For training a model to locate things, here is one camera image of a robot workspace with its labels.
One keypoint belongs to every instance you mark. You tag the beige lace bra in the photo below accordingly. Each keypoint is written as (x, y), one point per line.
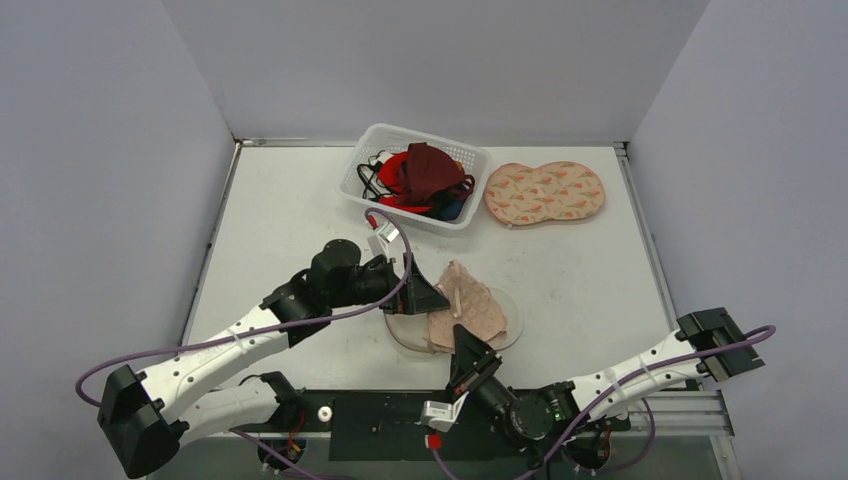
(471, 305)

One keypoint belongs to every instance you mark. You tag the white round mesh laundry bag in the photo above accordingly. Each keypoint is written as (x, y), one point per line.
(412, 332)

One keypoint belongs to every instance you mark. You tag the navy blue bra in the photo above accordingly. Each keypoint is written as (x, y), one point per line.
(450, 211)

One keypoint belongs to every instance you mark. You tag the white plastic basket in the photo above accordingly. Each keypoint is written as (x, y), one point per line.
(384, 137)

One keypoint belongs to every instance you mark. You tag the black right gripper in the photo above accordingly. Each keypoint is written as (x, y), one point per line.
(472, 371)

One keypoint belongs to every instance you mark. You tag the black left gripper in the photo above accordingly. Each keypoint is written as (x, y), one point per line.
(416, 295)

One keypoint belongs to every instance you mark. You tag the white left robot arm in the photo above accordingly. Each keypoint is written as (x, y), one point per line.
(148, 415)

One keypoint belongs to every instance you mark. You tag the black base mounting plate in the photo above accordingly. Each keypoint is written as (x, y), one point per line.
(409, 426)

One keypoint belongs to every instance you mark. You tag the black and white bra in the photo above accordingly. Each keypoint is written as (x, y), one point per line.
(374, 189)

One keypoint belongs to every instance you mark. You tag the dark red garment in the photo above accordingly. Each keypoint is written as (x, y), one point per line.
(428, 176)

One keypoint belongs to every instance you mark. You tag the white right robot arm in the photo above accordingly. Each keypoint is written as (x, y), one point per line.
(706, 343)

